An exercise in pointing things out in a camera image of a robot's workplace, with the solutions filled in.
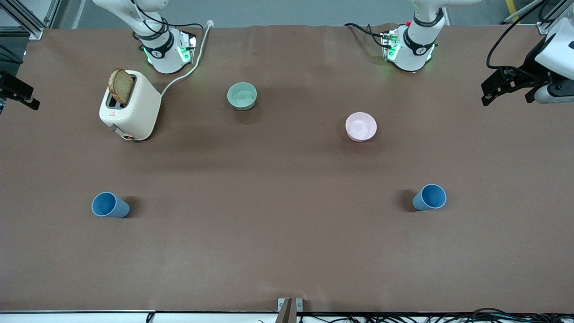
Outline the blue ribbed plastic cup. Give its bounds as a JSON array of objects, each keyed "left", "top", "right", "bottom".
[
  {"left": 91, "top": 192, "right": 130, "bottom": 218},
  {"left": 412, "top": 183, "right": 448, "bottom": 211}
]

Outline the brown bread slice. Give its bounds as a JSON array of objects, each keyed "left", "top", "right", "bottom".
[{"left": 108, "top": 68, "right": 135, "bottom": 106}]

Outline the cream white toaster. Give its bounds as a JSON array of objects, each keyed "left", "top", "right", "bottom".
[{"left": 99, "top": 70, "right": 162, "bottom": 142}]

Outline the pink bowl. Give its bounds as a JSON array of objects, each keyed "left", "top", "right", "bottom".
[{"left": 345, "top": 112, "right": 378, "bottom": 143}]

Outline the mint green bowl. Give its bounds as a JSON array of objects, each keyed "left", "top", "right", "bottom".
[{"left": 226, "top": 82, "right": 258, "bottom": 111}]

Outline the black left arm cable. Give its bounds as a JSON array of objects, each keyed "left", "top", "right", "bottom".
[{"left": 486, "top": 0, "right": 548, "bottom": 70}]

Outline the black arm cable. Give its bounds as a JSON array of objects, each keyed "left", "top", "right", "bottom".
[
  {"left": 129, "top": 0, "right": 205, "bottom": 42},
  {"left": 486, "top": 0, "right": 548, "bottom": 70}
]

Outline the aluminium frame profile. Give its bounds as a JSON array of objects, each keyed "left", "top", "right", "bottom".
[
  {"left": 501, "top": 0, "right": 574, "bottom": 35},
  {"left": 0, "top": 0, "right": 61, "bottom": 41}
]

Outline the black base cable bundle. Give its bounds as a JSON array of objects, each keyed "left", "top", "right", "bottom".
[{"left": 344, "top": 22, "right": 390, "bottom": 49}]

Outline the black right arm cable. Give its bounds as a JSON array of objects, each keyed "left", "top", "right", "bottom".
[{"left": 129, "top": 0, "right": 205, "bottom": 42}]

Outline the white toaster power cable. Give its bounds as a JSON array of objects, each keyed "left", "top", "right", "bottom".
[{"left": 160, "top": 19, "right": 214, "bottom": 98}]

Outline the black floor cable bundle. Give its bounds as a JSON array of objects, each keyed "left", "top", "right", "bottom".
[{"left": 258, "top": 307, "right": 574, "bottom": 323}]

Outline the grey metal camera bracket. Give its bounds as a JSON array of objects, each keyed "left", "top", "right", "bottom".
[{"left": 277, "top": 298, "right": 304, "bottom": 323}]

